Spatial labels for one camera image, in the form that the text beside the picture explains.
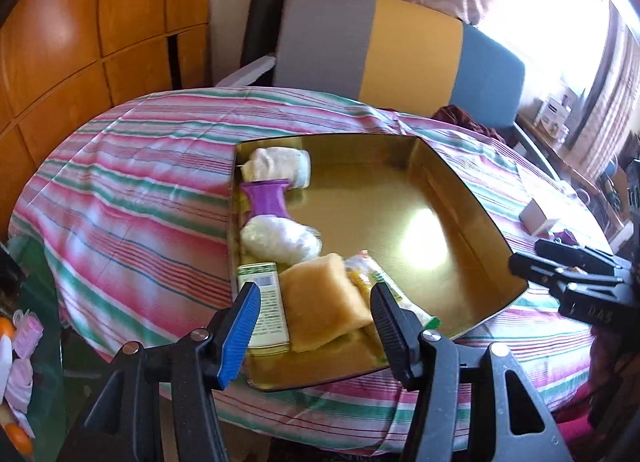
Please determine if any small green medicine box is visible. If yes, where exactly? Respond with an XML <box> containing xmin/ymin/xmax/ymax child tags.
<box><xmin>238</xmin><ymin>263</ymin><xmax>290</xmax><ymax>356</ymax></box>

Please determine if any rice cracker packet yellow label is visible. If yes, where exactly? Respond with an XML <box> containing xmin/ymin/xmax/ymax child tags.
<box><xmin>344</xmin><ymin>250</ymin><xmax>443</xmax><ymax>348</ymax></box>

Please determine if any yellow sponge slab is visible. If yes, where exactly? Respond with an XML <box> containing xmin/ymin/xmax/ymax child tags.
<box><xmin>279</xmin><ymin>253</ymin><xmax>372</xmax><ymax>352</ymax></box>

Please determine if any large white plastic-wrapped bun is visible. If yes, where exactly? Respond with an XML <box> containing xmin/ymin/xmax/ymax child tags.
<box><xmin>240</xmin><ymin>214</ymin><xmax>322</xmax><ymax>265</ymax></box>

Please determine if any purple snack wrapper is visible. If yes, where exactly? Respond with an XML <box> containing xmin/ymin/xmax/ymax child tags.
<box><xmin>240</xmin><ymin>179</ymin><xmax>290</xmax><ymax>219</ymax></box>
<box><xmin>551</xmin><ymin>229</ymin><xmax>579</xmax><ymax>245</ymax></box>

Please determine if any small white ball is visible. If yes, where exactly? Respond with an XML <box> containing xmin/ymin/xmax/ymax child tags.
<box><xmin>241</xmin><ymin>147</ymin><xmax>311</xmax><ymax>189</ymax></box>

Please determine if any large white tea box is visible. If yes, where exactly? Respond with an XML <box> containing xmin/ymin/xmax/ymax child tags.
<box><xmin>518</xmin><ymin>198</ymin><xmax>560</xmax><ymax>236</ymax></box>

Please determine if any gold tin tray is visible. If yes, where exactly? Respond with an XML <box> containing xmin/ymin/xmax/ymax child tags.
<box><xmin>226</xmin><ymin>133</ymin><xmax>530</xmax><ymax>392</ymax></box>

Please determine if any striped bed sheet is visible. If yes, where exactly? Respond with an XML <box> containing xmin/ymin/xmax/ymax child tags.
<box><xmin>6</xmin><ymin>86</ymin><xmax>614</xmax><ymax>458</ymax></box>

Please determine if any right striped curtain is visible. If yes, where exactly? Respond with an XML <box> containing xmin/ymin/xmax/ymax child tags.
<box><xmin>570</xmin><ymin>4</ymin><xmax>639</xmax><ymax>181</ymax></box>

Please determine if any white product box on table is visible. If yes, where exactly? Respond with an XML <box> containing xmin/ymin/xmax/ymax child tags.
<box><xmin>534</xmin><ymin>97</ymin><xmax>570</xmax><ymax>138</ymax></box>

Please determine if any maroon cloth on chair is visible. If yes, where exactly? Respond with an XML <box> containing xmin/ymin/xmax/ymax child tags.
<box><xmin>432</xmin><ymin>105</ymin><xmax>506</xmax><ymax>143</ymax></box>

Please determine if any grey yellow blue armchair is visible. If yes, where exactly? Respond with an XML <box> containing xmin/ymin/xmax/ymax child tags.
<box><xmin>218</xmin><ymin>0</ymin><xmax>558</xmax><ymax>178</ymax></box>

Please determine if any wooden wardrobe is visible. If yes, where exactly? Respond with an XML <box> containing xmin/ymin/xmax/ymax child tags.
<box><xmin>1</xmin><ymin>0</ymin><xmax>212</xmax><ymax>219</ymax></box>

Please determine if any black rolled mat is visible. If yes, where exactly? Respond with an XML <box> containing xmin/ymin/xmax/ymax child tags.
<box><xmin>240</xmin><ymin>0</ymin><xmax>284</xmax><ymax>67</ymax></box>

